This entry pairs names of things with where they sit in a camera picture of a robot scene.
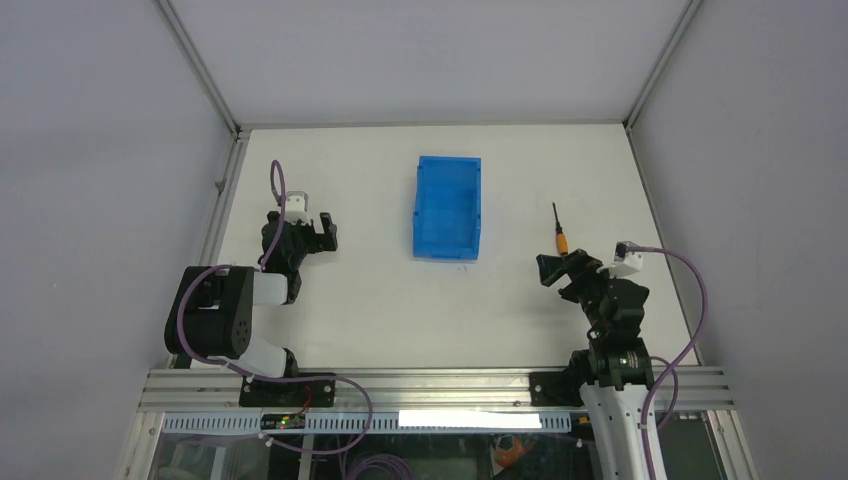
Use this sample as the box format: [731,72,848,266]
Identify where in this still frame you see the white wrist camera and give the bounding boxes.
[283,191,312,225]
[596,241,644,278]

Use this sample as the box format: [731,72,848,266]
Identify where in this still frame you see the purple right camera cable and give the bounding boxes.
[626,245,709,480]

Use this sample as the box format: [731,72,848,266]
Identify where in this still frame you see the blue plastic bin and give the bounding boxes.
[412,156,482,261]

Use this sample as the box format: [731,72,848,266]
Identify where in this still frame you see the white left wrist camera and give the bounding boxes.
[283,191,312,225]

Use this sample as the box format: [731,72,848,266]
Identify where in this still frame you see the orange handled screwdriver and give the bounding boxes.
[552,202,569,256]

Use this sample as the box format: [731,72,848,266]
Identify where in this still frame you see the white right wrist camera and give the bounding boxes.
[596,241,644,278]

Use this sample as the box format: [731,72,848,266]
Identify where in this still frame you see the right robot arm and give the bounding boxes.
[529,242,666,479]

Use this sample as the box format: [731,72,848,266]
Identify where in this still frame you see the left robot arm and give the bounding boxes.
[164,211,338,406]

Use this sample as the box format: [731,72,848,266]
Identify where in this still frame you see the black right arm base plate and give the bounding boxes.
[528,369,585,407]

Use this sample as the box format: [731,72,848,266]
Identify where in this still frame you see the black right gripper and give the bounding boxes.
[536,248,624,336]

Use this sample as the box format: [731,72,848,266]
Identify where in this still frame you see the aluminium front frame rail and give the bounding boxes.
[137,366,735,415]

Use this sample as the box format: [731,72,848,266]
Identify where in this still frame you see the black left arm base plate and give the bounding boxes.
[238,379,336,409]

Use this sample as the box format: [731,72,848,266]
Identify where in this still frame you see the grey slotted cable duct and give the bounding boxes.
[163,410,572,436]

